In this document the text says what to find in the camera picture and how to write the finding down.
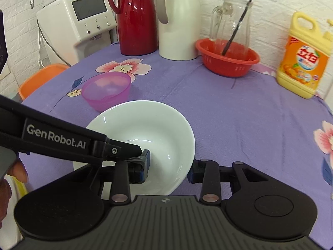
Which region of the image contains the purple floral tablecloth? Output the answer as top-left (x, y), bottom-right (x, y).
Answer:
top-left (16, 42), bottom-right (333, 243)

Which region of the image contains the red plastic basket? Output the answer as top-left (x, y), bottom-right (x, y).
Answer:
top-left (195, 38), bottom-right (261, 78)

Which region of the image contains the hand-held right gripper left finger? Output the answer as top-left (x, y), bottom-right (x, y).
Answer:
top-left (86, 149), bottom-right (152, 206)

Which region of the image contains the purple plastic bowl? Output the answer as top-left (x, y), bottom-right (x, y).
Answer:
top-left (81, 72), bottom-right (132, 112)

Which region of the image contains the white thermos jug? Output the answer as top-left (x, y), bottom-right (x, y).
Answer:
top-left (156, 0), bottom-right (200, 61)

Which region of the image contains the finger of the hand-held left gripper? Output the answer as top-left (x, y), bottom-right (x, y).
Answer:
top-left (105, 137), bottom-right (143, 161)

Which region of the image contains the person's left hand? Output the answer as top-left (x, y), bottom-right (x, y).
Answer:
top-left (0, 159), bottom-right (29, 230)

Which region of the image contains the clear glass pitcher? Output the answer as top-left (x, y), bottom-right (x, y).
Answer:
top-left (209, 0), bottom-right (253, 56)

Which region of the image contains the black stirring stick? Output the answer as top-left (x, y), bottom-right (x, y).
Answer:
top-left (221, 0), bottom-right (255, 57)

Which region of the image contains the white ceramic bowl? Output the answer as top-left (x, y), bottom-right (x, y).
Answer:
top-left (84, 100), bottom-right (196, 196)

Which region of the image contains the orange plastic stool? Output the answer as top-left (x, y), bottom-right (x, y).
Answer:
top-left (17, 63), bottom-right (70, 102)

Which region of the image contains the yellow detergent bottle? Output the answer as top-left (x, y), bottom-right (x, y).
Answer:
top-left (276, 11), bottom-right (333, 100)

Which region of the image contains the red thermos jug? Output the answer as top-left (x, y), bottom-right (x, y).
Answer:
top-left (108, 0), bottom-right (158, 57)

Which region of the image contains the white water dispenser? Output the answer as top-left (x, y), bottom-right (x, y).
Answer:
top-left (36, 0), bottom-right (118, 67)

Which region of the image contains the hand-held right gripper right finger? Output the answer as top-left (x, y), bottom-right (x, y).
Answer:
top-left (186, 158), bottom-right (269, 205)

